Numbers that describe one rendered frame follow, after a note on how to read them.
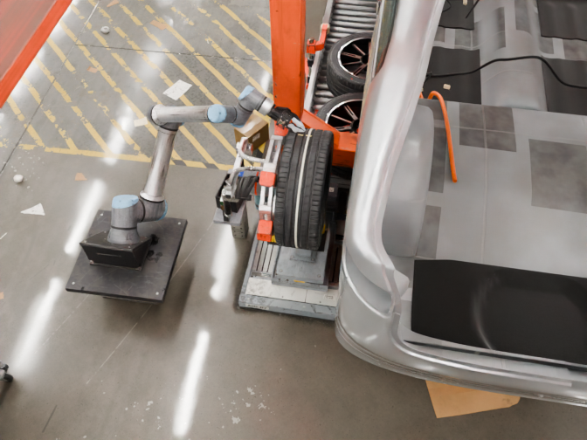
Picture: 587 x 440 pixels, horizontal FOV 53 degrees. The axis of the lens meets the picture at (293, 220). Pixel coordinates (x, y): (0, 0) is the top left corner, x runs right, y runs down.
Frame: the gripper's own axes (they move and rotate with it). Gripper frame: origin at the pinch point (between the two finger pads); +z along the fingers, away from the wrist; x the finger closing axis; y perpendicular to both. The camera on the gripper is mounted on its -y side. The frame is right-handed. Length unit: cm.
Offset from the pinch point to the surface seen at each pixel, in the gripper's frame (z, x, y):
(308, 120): 4, -13, -50
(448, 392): 154, -75, 30
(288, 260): 41, -86, -17
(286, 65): -25.3, 15.6, -25.2
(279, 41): -34.8, 25.9, -19.2
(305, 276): 54, -83, -8
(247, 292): 30, -115, -6
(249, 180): -9.8, -31.0, 22.1
